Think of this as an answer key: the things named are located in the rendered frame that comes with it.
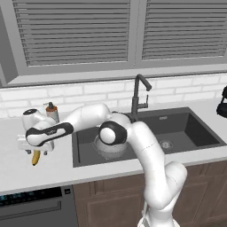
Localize black sink faucet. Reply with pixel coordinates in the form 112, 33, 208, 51
129, 74, 153, 122

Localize grey window frame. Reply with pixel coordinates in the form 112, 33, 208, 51
0, 0, 227, 89

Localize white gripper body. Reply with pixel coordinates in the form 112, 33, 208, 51
16, 134, 56, 153

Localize brown soap dispenser bottle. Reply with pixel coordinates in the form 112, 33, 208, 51
43, 101, 60, 123

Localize black faucet handle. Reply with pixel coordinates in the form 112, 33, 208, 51
137, 94, 150, 111

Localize brown wooden cupboard door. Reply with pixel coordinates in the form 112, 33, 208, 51
72, 173, 148, 227
172, 163, 213, 227
205, 160, 227, 226

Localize dark grey dishwasher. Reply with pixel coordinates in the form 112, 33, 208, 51
0, 184, 79, 227

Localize dark grey sink basin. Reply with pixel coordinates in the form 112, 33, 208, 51
71, 106, 227, 168

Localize black countertop appliance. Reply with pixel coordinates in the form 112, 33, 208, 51
215, 85, 227, 120

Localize white colander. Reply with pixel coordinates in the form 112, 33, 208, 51
93, 134, 131, 158

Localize silver sink drain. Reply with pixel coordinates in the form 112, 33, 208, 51
160, 139, 174, 150

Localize grey window blind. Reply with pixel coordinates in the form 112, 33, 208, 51
12, 0, 131, 67
141, 0, 227, 61

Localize yellow banana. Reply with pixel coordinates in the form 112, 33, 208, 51
31, 149, 42, 167

